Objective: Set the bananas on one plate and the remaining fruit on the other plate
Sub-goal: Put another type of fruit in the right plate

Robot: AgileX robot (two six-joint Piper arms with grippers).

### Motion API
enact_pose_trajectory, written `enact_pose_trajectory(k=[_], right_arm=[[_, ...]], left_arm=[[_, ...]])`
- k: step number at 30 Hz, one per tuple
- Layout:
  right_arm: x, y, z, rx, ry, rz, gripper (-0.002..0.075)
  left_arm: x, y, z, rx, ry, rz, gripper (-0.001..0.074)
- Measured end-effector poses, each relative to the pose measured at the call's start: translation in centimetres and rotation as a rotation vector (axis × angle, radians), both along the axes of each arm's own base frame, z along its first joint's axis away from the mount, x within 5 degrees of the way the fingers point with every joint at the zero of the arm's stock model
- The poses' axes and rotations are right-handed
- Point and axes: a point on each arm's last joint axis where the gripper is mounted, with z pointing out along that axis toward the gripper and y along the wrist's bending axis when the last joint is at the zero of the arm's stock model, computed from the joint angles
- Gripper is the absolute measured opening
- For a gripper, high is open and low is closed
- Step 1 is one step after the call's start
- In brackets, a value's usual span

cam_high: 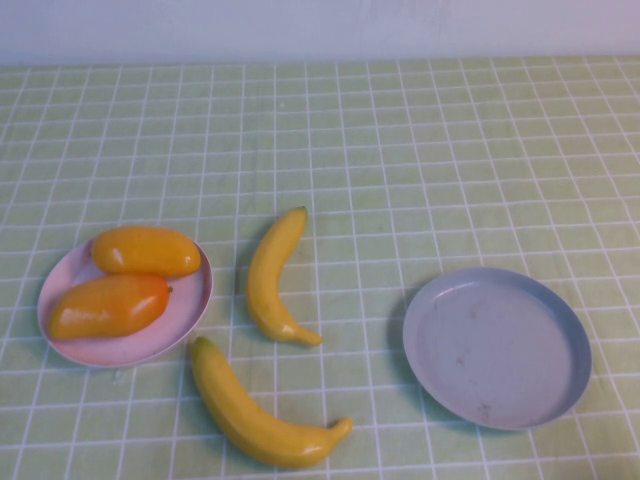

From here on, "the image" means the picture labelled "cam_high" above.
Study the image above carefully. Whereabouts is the yellow plastic banana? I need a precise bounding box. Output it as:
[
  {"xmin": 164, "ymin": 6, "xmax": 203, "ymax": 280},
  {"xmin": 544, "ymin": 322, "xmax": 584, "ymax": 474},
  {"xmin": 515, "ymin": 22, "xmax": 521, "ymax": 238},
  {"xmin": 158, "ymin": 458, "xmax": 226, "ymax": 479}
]
[
  {"xmin": 245, "ymin": 205, "xmax": 324, "ymax": 347},
  {"xmin": 191, "ymin": 335, "xmax": 355, "ymax": 470}
]

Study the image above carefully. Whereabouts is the yellow plastic mango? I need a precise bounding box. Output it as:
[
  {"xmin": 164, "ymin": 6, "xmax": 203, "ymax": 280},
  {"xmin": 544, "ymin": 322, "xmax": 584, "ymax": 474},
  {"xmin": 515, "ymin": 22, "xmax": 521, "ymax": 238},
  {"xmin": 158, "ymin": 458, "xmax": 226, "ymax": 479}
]
[{"xmin": 90, "ymin": 225, "xmax": 202, "ymax": 280}]

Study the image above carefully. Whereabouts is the orange-tinted plastic mango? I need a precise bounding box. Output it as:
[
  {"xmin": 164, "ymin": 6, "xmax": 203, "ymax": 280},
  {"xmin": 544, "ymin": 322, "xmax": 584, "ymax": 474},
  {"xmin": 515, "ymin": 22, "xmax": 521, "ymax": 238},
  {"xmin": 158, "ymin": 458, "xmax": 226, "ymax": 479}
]
[{"xmin": 47, "ymin": 273, "xmax": 174, "ymax": 342}]

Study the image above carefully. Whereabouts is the pink round plate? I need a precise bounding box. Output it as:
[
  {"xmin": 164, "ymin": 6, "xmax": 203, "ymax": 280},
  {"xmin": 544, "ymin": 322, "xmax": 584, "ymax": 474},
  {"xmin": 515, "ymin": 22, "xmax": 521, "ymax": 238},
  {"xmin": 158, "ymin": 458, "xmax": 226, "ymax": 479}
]
[{"xmin": 37, "ymin": 237, "xmax": 214, "ymax": 370}]

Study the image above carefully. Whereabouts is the blue round plate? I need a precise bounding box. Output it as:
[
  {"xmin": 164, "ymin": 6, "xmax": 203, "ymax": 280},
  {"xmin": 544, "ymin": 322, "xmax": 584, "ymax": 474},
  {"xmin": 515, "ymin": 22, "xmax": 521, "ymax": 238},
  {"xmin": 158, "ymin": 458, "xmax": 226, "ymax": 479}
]
[{"xmin": 402, "ymin": 266, "xmax": 594, "ymax": 432}]

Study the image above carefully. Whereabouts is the green checkered tablecloth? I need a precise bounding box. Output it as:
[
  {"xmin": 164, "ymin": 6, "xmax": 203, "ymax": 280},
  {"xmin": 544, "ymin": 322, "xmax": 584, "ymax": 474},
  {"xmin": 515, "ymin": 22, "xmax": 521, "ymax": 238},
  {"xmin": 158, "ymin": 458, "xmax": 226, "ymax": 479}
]
[{"xmin": 0, "ymin": 54, "xmax": 640, "ymax": 480}]

